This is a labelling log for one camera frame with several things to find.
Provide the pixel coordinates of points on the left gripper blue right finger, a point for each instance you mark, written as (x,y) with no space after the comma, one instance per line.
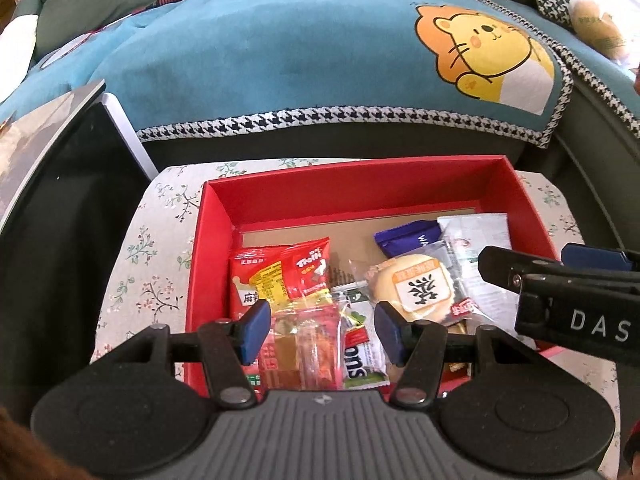
(394,332)

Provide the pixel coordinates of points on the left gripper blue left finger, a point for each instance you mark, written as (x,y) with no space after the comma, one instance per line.
(250,331)

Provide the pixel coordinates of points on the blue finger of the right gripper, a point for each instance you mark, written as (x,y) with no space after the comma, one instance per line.
(587,257)
(504,267)

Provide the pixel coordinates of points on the green white Kaprons wafer packet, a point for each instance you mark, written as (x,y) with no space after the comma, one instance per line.
(364,359)

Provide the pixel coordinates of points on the round bun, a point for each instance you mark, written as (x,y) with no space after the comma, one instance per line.
(419,287)

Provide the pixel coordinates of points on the red clear pastry packet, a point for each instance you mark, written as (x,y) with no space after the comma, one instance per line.
(303,350)

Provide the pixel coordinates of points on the red crown spicy strip packet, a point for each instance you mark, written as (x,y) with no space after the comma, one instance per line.
(242,279)

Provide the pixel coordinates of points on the red yellow snack packet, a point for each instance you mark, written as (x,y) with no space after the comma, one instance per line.
(295,277)

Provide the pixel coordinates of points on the blue wafer biscuit packet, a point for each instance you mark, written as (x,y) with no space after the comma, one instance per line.
(410,236)

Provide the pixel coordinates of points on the gold foil snack packet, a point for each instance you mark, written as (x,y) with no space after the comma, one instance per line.
(461,348)

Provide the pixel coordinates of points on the person's left hand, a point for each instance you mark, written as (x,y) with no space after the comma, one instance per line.
(23,457)

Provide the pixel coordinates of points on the dark green sofa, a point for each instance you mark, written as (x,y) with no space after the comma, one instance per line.
(590,152)

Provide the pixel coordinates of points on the floral tablecloth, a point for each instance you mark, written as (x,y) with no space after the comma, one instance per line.
(150,279)

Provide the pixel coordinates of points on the red cardboard box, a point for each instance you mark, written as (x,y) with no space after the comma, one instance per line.
(348,203)

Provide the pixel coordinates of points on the black side table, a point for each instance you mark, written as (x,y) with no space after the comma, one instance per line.
(72,174)

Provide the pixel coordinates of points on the white plastic bag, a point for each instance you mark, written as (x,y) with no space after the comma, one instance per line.
(609,26)

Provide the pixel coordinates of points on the teal lion sofa cover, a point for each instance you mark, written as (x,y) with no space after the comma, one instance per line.
(205,68)

